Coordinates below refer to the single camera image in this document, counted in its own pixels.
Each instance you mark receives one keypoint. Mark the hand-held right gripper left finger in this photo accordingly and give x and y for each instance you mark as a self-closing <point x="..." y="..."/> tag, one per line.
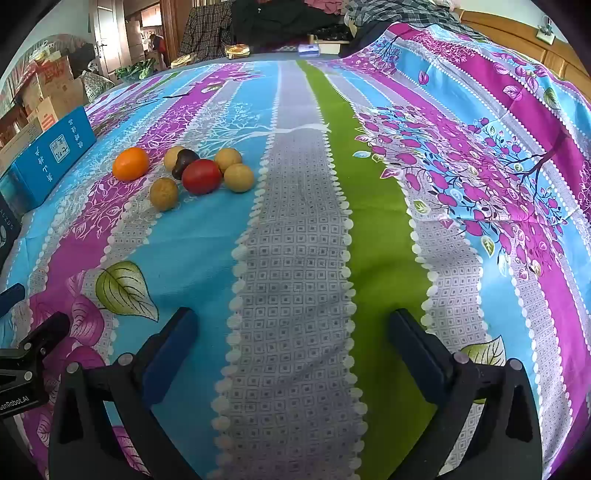
<point x="171" y="350"/>

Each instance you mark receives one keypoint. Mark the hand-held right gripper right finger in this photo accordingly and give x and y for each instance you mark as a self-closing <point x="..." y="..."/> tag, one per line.
<point x="415" y="350"/>

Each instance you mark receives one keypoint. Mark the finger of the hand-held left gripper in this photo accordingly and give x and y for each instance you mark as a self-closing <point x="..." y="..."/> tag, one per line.
<point x="46" y="328"/>
<point x="10" y="297"/>

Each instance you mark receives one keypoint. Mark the tan round fruit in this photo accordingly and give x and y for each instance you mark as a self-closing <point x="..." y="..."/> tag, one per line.
<point x="227" y="158"/>
<point x="164" y="194"/>
<point x="239" y="177"/>
<point x="171" y="156"/>

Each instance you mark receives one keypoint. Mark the dark brown round fruit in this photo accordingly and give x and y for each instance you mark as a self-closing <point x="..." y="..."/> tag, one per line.
<point x="183" y="162"/>

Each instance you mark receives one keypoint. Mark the black printed box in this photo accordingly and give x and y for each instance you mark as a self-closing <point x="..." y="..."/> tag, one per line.
<point x="6" y="233"/>

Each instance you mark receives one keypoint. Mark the blue cardboard box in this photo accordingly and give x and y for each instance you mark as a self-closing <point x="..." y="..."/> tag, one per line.
<point x="46" y="157"/>

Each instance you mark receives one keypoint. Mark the flat brown cardboard box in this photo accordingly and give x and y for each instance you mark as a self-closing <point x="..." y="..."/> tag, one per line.
<point x="18" y="141"/>

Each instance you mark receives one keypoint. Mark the floral striped bedsheet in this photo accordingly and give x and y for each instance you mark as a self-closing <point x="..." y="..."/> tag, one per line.
<point x="295" y="230"/>

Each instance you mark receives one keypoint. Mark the red tomato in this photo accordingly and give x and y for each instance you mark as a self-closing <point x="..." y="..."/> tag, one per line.
<point x="202" y="176"/>

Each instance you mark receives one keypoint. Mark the orange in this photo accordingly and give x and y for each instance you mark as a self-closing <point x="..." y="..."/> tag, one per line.
<point x="131" y="164"/>

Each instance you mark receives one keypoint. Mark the red print cardboard box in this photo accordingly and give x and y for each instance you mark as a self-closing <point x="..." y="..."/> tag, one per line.
<point x="51" y="113"/>

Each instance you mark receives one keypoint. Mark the woven bag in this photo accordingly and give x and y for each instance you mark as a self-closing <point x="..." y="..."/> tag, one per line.
<point x="97" y="85"/>

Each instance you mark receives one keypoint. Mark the green leafy vegetables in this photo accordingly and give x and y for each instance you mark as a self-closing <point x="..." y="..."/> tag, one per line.
<point x="134" y="71"/>

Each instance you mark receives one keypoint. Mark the wooden door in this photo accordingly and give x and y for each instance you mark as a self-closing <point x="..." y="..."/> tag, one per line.
<point x="108" y="37"/>

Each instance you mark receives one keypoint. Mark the plate of yellow food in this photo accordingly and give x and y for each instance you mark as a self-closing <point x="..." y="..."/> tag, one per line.
<point x="184" y="59"/>

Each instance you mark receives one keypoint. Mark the plate of orange food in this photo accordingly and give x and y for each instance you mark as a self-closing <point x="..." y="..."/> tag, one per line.
<point x="237" y="50"/>

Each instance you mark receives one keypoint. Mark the blue tissue pack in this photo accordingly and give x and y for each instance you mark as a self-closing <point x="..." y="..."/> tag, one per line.
<point x="308" y="49"/>

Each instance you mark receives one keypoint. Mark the wooden headboard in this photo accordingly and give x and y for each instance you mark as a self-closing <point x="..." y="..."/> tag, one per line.
<point x="531" y="50"/>

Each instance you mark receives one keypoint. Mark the plaid shirt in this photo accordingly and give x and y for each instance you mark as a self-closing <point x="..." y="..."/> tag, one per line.
<point x="205" y="30"/>

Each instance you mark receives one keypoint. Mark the black garment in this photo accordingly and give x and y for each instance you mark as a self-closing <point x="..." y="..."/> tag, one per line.
<point x="272" y="21"/>

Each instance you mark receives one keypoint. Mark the white wall socket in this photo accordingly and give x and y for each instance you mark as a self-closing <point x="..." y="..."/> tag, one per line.
<point x="545" y="31"/>

